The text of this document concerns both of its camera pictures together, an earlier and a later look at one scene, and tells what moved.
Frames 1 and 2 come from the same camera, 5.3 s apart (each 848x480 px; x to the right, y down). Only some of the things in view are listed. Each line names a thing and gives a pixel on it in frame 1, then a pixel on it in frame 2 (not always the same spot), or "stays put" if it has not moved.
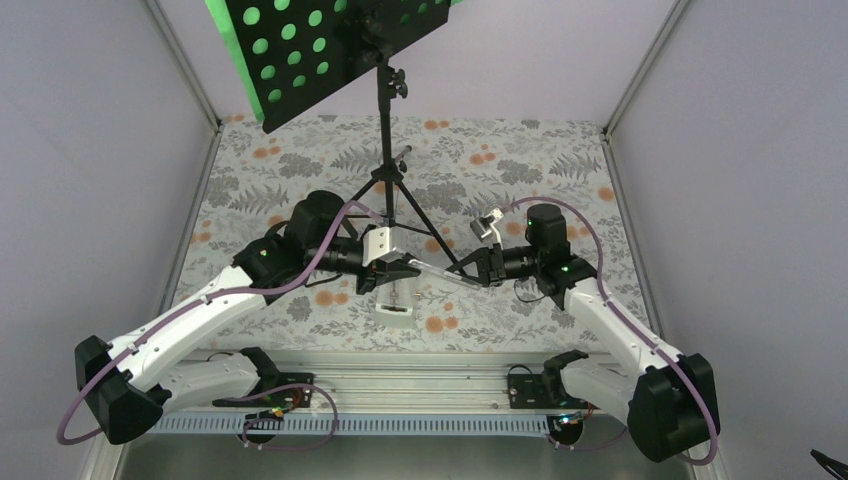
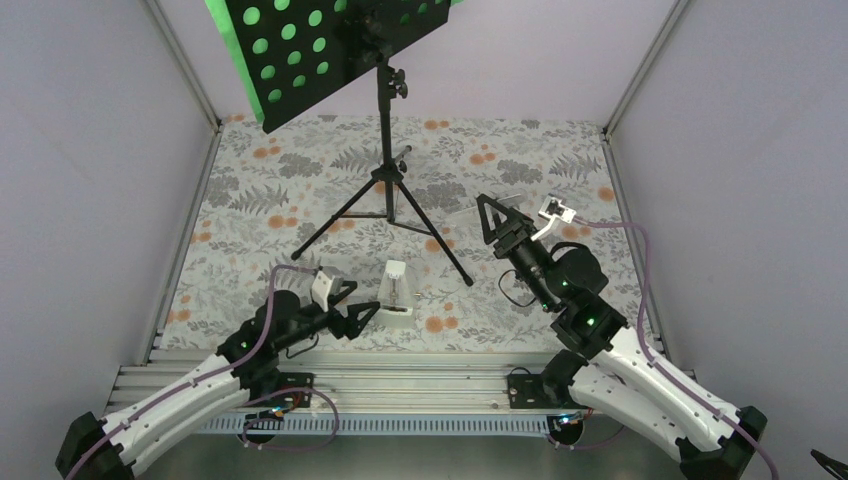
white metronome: (396, 303) stays put
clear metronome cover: (437, 275) → (514, 202)
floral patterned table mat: (420, 187) stays put
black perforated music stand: (298, 52) stays put
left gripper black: (392, 270) → (350, 327)
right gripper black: (489, 266) → (519, 227)
